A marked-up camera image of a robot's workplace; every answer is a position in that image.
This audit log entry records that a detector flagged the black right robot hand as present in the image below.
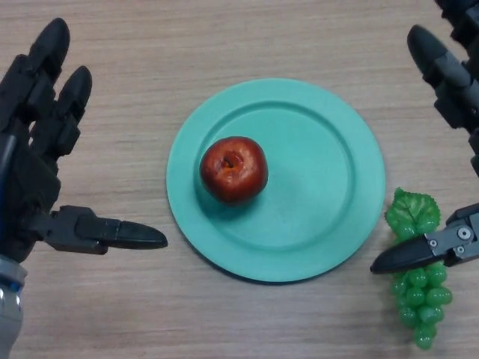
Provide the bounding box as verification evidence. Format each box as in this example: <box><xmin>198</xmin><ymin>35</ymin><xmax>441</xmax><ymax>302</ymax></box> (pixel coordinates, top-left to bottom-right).
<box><xmin>369</xmin><ymin>0</ymin><xmax>479</xmax><ymax>276</ymax></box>

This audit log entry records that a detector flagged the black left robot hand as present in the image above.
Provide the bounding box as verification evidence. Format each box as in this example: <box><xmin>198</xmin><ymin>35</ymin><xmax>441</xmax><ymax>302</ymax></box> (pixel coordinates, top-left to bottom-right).
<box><xmin>0</xmin><ymin>17</ymin><xmax>168</xmax><ymax>265</ymax></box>

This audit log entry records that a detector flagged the red apple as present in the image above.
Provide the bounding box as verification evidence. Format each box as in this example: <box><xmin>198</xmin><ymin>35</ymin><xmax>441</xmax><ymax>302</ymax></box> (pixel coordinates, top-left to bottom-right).
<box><xmin>199</xmin><ymin>136</ymin><xmax>269</xmax><ymax>205</ymax></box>

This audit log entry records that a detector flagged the green round plate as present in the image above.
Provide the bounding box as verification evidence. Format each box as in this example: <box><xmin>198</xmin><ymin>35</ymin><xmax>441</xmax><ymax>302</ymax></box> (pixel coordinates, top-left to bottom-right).
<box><xmin>166</xmin><ymin>77</ymin><xmax>386</xmax><ymax>282</ymax></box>

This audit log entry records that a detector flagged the green plastic grape bunch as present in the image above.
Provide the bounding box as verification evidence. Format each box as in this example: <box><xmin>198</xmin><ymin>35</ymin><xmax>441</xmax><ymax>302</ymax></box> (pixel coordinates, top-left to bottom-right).
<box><xmin>385</xmin><ymin>188</ymin><xmax>453</xmax><ymax>351</ymax></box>

